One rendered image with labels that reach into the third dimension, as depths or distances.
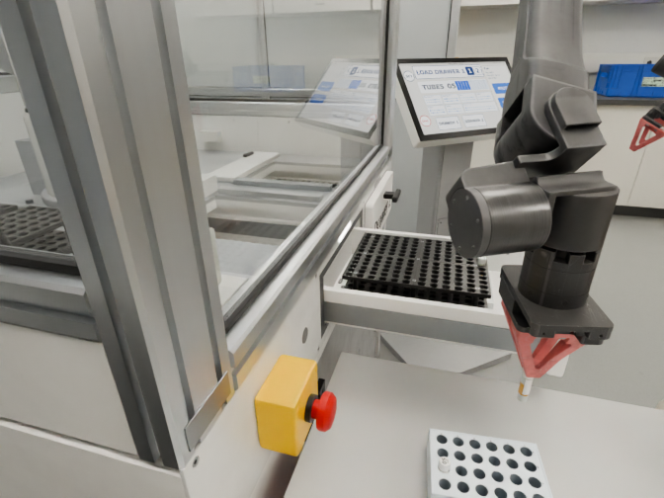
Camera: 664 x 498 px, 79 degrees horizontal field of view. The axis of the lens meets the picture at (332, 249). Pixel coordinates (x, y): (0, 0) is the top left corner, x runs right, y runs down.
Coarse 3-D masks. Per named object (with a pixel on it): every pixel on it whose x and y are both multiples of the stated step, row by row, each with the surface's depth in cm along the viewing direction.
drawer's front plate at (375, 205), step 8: (384, 176) 104; (392, 176) 110; (384, 184) 98; (376, 192) 93; (384, 192) 99; (376, 200) 89; (384, 200) 100; (368, 208) 85; (376, 208) 90; (368, 216) 86; (376, 216) 91; (384, 216) 104; (368, 224) 87
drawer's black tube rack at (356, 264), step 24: (384, 240) 76; (408, 240) 75; (432, 240) 75; (360, 264) 67; (384, 264) 67; (408, 264) 67; (432, 264) 67; (456, 264) 67; (360, 288) 67; (384, 288) 66; (408, 288) 66; (432, 288) 60; (456, 288) 60
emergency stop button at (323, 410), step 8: (328, 392) 43; (320, 400) 41; (328, 400) 41; (336, 400) 43; (312, 408) 42; (320, 408) 41; (328, 408) 41; (336, 408) 43; (312, 416) 42; (320, 416) 41; (328, 416) 41; (320, 424) 41; (328, 424) 41
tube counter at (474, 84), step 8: (456, 80) 142; (464, 80) 143; (472, 80) 144; (480, 80) 146; (448, 88) 139; (456, 88) 141; (464, 88) 142; (472, 88) 143; (480, 88) 144; (488, 88) 146
